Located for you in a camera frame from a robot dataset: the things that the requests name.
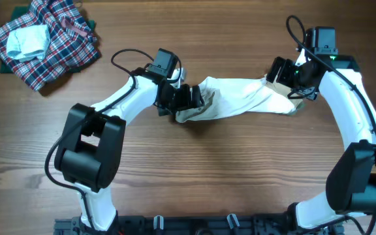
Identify dark green folded cloth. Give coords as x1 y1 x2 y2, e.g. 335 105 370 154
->
0 6 96 74

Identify white baby shirt tan sleeves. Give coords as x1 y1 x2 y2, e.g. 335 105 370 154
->
176 76 304 123

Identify plaid flannel shirt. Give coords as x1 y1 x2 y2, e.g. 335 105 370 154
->
0 0 100 91

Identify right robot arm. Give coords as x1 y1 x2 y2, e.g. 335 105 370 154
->
266 27 376 232

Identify light blue folded garment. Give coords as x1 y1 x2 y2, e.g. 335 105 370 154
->
7 25 50 62

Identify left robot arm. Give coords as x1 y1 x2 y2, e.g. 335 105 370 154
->
44 49 204 234

